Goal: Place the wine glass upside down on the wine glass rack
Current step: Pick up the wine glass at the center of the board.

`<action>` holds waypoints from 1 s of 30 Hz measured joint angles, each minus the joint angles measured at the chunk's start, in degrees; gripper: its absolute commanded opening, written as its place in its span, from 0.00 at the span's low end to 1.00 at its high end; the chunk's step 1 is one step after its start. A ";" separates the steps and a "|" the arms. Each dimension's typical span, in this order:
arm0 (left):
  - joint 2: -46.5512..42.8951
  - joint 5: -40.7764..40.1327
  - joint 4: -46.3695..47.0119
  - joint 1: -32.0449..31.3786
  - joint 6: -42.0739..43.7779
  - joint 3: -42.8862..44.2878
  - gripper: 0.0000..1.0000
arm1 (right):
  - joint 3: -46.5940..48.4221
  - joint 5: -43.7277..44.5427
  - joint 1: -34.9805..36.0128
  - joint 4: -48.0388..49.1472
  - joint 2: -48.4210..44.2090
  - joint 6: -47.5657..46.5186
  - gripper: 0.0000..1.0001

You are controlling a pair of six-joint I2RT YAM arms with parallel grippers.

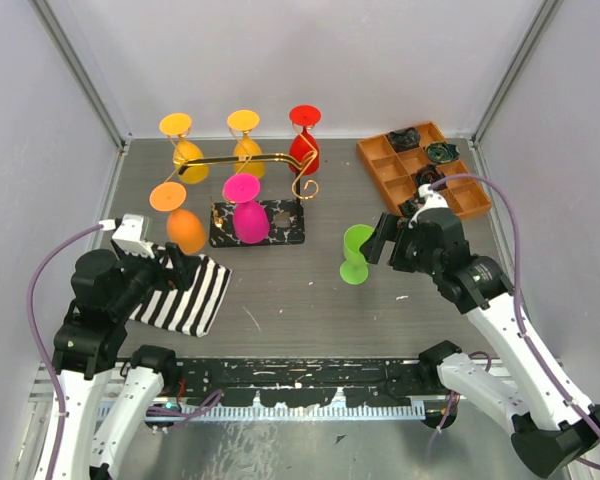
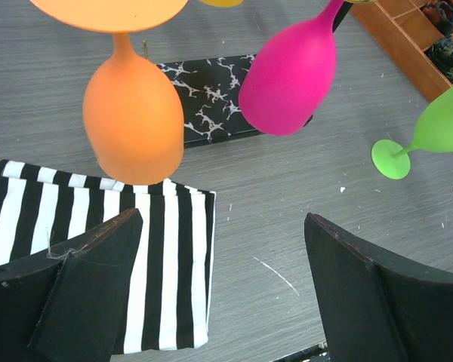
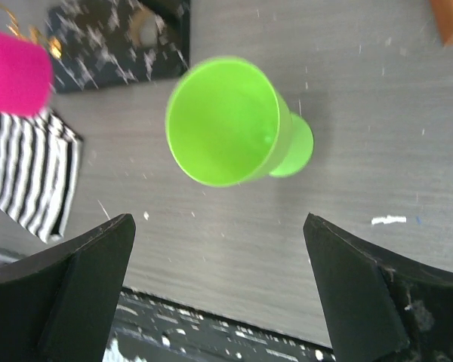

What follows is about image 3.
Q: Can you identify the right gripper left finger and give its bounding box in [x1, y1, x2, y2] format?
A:
[0, 213, 136, 361]

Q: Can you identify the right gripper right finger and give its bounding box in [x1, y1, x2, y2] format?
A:
[304, 213, 453, 361]

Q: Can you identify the green plastic wine glass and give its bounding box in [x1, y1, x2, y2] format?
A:
[165, 57, 314, 188]

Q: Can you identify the pink plastic wine glass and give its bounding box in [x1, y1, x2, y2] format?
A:
[0, 32, 53, 116]

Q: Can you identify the gold wine glass rack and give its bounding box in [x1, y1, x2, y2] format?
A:
[8, 1, 191, 94]

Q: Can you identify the black white striped cloth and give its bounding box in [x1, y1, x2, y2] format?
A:
[0, 108, 83, 244]

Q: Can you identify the orange compartment tray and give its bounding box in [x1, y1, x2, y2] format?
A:
[430, 0, 453, 46]

